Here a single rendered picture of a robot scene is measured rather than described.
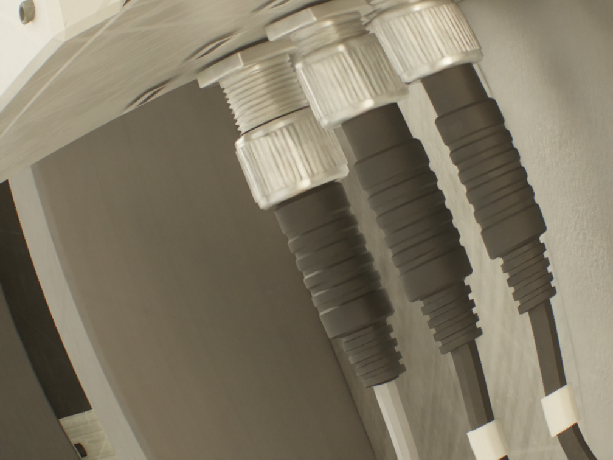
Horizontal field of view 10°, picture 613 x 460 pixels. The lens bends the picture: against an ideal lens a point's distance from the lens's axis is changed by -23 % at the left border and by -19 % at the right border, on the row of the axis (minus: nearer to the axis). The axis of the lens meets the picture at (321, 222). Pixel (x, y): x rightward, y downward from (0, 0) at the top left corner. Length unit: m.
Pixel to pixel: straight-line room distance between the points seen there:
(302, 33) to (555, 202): 0.06
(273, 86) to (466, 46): 0.07
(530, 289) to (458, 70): 0.03
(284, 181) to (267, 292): 0.11
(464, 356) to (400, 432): 0.04
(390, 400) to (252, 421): 0.10
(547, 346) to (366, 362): 0.07
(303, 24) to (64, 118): 0.04
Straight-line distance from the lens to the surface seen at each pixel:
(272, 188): 0.66
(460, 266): 0.63
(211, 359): 0.76
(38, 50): 0.50
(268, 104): 0.66
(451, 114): 0.60
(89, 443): 1.61
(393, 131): 0.63
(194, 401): 0.76
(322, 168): 0.66
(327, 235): 0.66
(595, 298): 0.66
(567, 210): 0.66
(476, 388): 0.63
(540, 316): 0.60
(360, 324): 0.66
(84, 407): 1.63
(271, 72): 0.66
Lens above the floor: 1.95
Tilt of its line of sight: 41 degrees down
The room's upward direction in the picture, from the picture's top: 2 degrees counter-clockwise
